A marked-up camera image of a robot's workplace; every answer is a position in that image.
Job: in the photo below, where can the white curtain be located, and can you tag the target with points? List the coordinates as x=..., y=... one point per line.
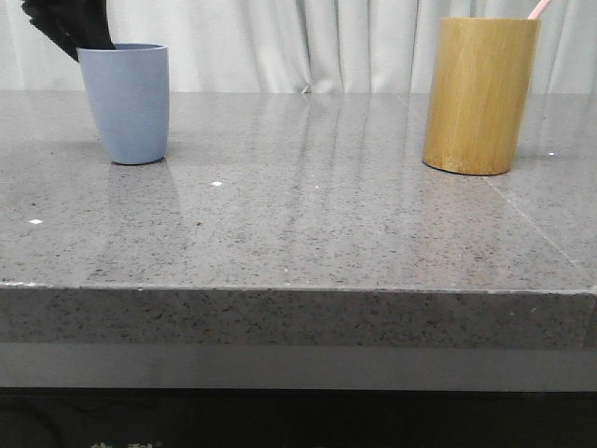
x=303, y=46

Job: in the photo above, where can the blue plastic cup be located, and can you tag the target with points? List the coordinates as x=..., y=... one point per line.
x=129, y=94

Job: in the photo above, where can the pink chopstick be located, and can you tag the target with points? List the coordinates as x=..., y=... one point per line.
x=538, y=10

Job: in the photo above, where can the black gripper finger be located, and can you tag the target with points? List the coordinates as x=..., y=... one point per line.
x=71, y=24

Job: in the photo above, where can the bamboo wooden cylinder holder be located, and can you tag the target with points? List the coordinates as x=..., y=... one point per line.
x=480, y=84

